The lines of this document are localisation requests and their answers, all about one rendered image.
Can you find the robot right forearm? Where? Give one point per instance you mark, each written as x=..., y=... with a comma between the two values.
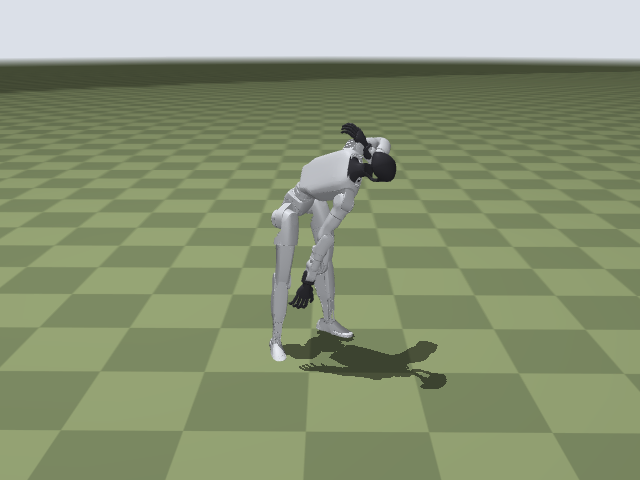
x=318, y=252

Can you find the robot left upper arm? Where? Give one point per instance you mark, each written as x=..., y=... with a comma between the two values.
x=357, y=146

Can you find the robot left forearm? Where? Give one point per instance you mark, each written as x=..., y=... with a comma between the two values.
x=383, y=147

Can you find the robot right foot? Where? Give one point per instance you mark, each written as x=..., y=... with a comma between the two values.
x=277, y=351

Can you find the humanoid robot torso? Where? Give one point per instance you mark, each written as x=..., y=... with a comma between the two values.
x=322, y=179

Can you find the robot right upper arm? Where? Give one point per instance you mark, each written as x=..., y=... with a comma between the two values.
x=343, y=203

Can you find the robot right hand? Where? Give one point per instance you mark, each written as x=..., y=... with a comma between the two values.
x=305, y=292

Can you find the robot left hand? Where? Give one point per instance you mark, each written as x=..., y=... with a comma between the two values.
x=358, y=136

